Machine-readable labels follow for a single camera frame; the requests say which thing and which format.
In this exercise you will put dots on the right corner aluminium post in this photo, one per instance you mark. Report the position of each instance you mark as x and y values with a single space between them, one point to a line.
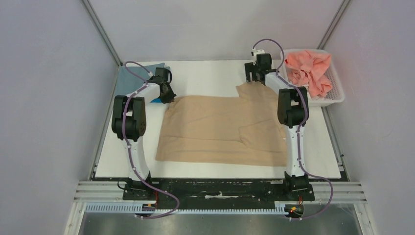
333 24

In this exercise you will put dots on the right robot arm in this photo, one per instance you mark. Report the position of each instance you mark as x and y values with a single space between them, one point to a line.
292 113

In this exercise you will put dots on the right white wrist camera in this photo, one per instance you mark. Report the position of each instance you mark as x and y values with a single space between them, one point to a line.
255 52

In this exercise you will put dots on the pink t shirt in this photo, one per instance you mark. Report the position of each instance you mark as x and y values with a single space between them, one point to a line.
307 68

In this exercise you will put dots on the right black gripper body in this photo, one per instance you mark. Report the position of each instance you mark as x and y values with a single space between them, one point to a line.
254 75

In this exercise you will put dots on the grey-blue folded t shirt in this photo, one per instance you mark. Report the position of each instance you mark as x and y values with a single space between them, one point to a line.
127 82

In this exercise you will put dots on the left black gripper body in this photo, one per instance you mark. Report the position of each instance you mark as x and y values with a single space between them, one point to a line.
168 98

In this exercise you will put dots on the beige t shirt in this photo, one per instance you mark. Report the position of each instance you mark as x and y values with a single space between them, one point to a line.
242 130

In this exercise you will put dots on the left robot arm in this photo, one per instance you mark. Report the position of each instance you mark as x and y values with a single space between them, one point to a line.
129 124

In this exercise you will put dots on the bright blue folded t shirt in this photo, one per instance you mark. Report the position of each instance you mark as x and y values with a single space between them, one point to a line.
157 100

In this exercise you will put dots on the left corner aluminium post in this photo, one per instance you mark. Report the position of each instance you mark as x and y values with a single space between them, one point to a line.
101 31

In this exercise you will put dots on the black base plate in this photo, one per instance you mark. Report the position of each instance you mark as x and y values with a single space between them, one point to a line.
214 194

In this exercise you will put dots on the white plastic basket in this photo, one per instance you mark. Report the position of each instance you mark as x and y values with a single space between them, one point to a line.
336 95

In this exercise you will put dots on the white cable duct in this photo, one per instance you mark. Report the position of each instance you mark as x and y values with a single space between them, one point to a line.
148 209

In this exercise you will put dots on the corner aluminium post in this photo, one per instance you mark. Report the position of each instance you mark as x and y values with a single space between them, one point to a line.
333 24
101 31

